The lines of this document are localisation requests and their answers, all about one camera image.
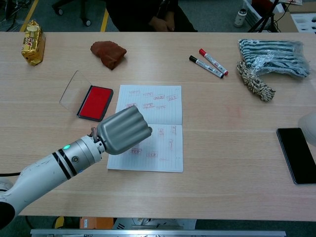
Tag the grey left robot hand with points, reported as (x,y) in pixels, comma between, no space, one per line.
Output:
(122,130)

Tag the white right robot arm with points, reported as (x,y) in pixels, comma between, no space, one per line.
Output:
(308,128)

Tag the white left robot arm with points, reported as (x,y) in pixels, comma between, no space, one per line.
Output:
(44,172)

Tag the open white lined notebook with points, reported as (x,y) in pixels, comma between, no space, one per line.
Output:
(163,148)

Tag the red ink pad clear lid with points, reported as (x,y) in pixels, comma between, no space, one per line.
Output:
(95,102)

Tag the reddish brown folded cloth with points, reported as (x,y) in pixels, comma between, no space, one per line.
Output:
(108,54)

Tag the orange box under table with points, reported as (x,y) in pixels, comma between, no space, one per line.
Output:
(96,223)

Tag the black capped whiteboard marker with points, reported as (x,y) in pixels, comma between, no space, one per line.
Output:
(206,67)

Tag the red capped whiteboard marker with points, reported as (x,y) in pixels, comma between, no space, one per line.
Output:
(213,61)

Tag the seated person in black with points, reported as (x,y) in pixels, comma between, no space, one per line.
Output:
(138,14)

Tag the gold foil snack packet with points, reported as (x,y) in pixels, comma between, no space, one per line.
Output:
(32,47)

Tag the black office chair base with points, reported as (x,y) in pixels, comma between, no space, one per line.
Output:
(84,10)

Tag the white thermos bottle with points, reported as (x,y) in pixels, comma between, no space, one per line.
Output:
(240,18)

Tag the striped cloth in plastic bag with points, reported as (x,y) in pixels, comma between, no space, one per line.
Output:
(274,58)

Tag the black smartphone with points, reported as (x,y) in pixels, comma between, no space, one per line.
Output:
(297,155)

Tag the white plastic crate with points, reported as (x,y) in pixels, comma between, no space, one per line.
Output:
(254,12)

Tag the black tripod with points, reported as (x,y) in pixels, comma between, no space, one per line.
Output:
(267,14)

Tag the brown cardboard box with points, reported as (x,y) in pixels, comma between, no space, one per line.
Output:
(290,24)

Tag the aluminium rail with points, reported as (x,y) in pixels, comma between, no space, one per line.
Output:
(158,233)

